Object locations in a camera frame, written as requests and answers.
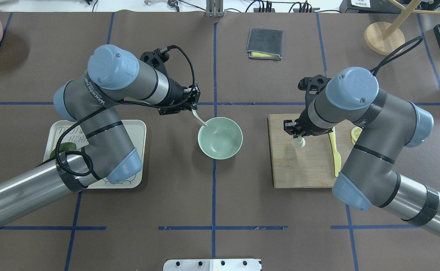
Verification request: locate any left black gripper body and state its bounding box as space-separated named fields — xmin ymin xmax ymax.
xmin=140 ymin=49 xmax=198 ymax=115

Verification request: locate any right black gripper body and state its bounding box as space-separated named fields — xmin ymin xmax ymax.
xmin=283 ymin=75 xmax=331 ymax=137

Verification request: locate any white steamed bun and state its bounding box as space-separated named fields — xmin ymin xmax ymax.
xmin=291 ymin=137 xmax=306 ymax=149

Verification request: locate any white ceramic spoon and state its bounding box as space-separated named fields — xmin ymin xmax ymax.
xmin=191 ymin=109 xmax=208 ymax=126

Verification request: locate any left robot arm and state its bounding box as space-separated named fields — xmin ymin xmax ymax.
xmin=0 ymin=44 xmax=200 ymax=230

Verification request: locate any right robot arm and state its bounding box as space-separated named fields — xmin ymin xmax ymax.
xmin=283 ymin=67 xmax=440 ymax=237

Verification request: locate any light green bowl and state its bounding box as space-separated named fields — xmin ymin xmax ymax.
xmin=197 ymin=117 xmax=243 ymax=160

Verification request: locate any wooden cutting board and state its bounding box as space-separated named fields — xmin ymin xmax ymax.
xmin=268 ymin=114 xmax=357 ymax=188

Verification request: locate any yellow plastic knife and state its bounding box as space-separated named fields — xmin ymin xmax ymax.
xmin=328 ymin=127 xmax=341 ymax=177

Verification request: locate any lemon slice top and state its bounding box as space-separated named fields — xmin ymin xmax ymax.
xmin=350 ymin=126 xmax=363 ymax=145

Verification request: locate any grey folded cloth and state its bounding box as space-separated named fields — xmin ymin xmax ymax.
xmin=246 ymin=28 xmax=284 ymax=61

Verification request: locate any cream bear tray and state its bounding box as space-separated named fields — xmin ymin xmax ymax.
xmin=43 ymin=120 xmax=147 ymax=189

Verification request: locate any wooden mug tree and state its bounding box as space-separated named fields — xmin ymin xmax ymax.
xmin=363 ymin=0 xmax=440 ymax=56

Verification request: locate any green avocado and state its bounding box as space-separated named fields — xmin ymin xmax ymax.
xmin=49 ymin=142 xmax=77 ymax=158

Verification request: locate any aluminium frame post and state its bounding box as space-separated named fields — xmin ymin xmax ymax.
xmin=206 ymin=0 xmax=225 ymax=18

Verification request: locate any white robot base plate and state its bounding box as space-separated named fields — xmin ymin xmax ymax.
xmin=163 ymin=258 xmax=262 ymax=271

